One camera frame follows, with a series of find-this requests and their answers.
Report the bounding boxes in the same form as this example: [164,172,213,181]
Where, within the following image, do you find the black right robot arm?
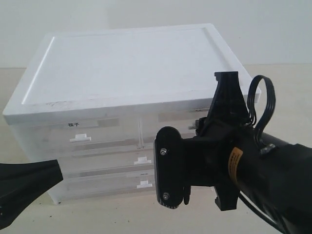
[154,71,312,234]

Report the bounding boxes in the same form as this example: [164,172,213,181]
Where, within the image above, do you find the bottom wide clear drawer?
[48,165,155,203]

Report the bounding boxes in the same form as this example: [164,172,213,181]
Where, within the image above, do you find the white translucent drawer cabinet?
[2,23,262,205]

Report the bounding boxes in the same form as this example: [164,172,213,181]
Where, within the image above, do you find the black ribbon cable loop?
[246,75,276,147]

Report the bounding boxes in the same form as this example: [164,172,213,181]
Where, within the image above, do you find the wide clear drawer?
[58,148,154,178]
[48,165,155,203]

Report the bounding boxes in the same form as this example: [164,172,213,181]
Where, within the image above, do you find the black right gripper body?
[154,117,241,210]

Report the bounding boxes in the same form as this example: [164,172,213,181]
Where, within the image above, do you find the middle wide clear drawer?
[58,148,154,178]

